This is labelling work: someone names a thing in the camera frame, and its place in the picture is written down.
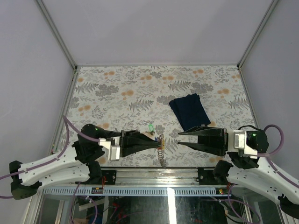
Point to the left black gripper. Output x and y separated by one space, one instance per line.
133 142

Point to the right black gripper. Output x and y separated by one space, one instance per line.
213 139

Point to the green key tag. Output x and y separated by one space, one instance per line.
151 130

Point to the metal keyring with yellow handle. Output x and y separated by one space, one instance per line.
160 150

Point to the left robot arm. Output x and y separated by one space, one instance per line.
77 163

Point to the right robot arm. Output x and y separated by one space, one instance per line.
248 164

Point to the dark blue folded cloth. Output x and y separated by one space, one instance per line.
189 111

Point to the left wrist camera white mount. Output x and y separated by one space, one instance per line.
112 147

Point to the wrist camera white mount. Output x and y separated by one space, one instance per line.
237 144
112 147

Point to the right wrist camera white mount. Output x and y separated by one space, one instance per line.
237 144

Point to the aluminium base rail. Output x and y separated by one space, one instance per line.
147 177

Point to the slotted grey cable duct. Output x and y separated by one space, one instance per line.
129 191

